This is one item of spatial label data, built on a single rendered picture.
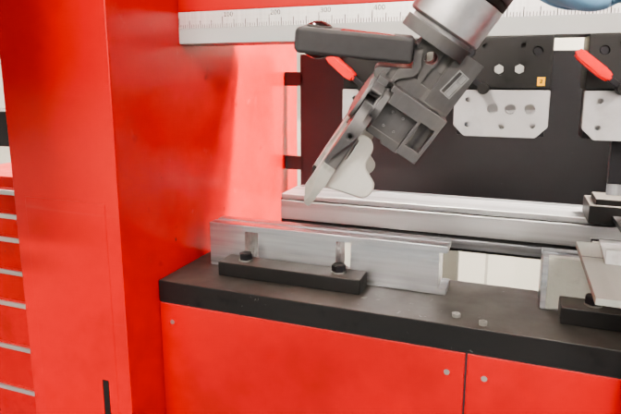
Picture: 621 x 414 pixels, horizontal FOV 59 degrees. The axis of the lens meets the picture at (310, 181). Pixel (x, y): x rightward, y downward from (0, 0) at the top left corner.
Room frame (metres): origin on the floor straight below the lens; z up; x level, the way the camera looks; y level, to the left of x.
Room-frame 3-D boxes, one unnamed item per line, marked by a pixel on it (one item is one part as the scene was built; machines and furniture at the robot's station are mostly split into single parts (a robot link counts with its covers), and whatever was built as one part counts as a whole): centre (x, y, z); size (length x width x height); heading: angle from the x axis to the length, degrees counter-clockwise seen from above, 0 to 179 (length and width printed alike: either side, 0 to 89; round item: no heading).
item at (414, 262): (1.07, -0.03, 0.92); 0.50 x 0.06 x 0.10; 69
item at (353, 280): (1.04, 0.04, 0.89); 0.30 x 0.05 x 0.03; 69
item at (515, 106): (0.96, -0.33, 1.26); 0.15 x 0.09 x 0.17; 69
